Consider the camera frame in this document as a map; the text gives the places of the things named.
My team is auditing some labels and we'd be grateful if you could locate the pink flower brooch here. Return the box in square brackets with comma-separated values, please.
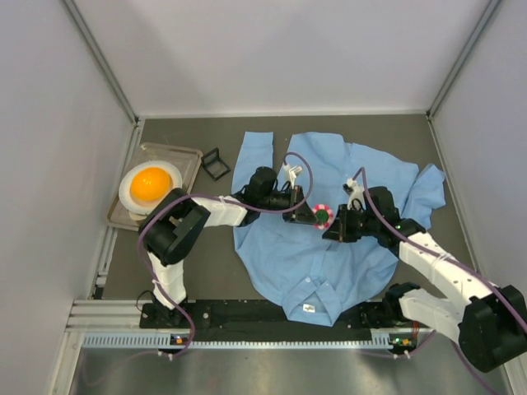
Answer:
[312, 204, 334, 230]

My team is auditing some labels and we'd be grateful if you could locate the orange bowl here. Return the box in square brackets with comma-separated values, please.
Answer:
[130, 166, 172, 202]

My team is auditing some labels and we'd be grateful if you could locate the grey slotted cable duct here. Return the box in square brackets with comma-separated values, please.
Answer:
[82, 332, 413, 350]

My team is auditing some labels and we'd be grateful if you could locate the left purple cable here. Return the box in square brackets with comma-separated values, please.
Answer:
[137, 151, 316, 357]

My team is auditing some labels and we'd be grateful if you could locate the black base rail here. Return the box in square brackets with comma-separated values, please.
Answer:
[138, 300, 419, 341]

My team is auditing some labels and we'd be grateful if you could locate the small black stand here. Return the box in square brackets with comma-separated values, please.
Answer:
[201, 147, 231, 181]

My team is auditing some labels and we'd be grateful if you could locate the purple cable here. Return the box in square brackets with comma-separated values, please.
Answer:
[353, 166, 527, 394]
[137, 151, 316, 357]

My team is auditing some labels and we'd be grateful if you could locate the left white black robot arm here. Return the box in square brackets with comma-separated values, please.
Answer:
[139, 166, 321, 320]

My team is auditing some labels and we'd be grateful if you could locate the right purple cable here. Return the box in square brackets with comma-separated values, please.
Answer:
[353, 166, 527, 394]

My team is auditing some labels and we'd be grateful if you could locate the light blue button shirt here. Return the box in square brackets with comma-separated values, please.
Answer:
[234, 132, 445, 327]

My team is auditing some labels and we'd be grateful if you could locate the white plate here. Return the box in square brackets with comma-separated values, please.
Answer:
[118, 160, 183, 216]

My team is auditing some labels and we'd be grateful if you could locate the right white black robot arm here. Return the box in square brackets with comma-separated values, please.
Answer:
[323, 180, 526, 373]

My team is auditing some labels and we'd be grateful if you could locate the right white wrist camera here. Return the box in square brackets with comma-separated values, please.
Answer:
[343, 178, 366, 211]

